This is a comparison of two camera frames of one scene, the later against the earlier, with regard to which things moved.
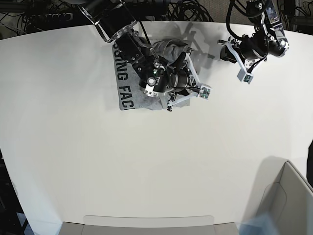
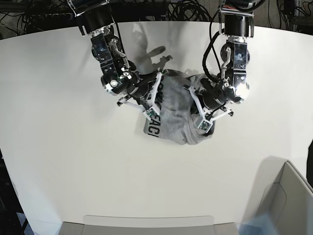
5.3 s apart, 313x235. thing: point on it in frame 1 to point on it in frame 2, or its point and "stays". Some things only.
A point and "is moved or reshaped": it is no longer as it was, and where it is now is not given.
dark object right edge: (309, 164) stays
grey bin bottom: (190, 225) stays
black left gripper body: (180, 80) to (138, 89)
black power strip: (57, 17) stays
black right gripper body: (254, 47) to (213, 97)
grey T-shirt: (128, 83) is moved or reshaped
